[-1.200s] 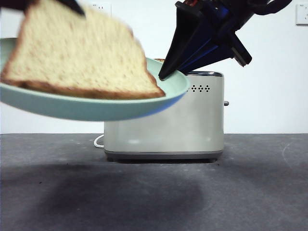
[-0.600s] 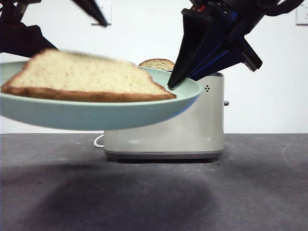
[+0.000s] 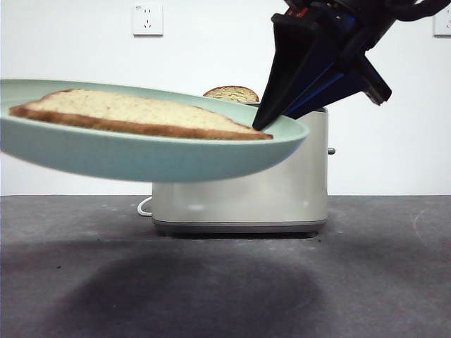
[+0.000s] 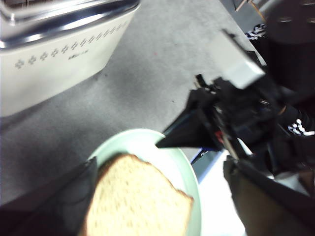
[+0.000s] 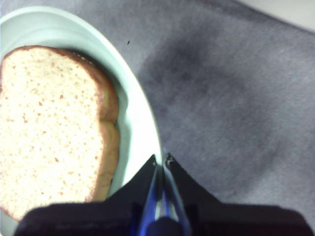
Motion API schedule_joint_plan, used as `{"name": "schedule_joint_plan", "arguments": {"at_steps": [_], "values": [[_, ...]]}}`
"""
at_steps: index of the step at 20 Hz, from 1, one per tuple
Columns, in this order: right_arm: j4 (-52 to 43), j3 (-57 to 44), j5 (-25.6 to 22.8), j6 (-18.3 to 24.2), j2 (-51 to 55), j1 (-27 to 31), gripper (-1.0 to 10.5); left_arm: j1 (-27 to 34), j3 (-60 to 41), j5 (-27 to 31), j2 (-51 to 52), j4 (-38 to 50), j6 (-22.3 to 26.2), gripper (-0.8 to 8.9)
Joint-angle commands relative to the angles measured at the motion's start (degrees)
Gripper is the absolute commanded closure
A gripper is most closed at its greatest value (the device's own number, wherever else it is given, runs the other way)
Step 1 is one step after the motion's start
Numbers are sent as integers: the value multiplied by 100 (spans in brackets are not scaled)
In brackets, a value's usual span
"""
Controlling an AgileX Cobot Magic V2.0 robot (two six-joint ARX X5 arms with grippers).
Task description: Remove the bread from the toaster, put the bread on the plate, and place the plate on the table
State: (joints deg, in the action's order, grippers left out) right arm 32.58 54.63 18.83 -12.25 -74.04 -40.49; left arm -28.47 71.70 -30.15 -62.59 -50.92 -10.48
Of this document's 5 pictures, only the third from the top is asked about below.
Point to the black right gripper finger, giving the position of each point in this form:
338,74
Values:
338,88
292,63

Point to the pale green round plate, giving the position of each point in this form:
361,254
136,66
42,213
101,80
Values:
141,158

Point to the large toasted bread slice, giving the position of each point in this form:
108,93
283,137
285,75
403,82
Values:
116,112

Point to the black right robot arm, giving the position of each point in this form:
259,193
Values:
380,14

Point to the grey toaster lever knob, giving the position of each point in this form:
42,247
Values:
331,151

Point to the small toasted bread slice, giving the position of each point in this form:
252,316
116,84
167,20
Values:
230,93

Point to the cream toaster with chrome top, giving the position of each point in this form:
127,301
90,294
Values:
299,197

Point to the white wall socket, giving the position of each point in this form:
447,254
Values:
443,28
148,20

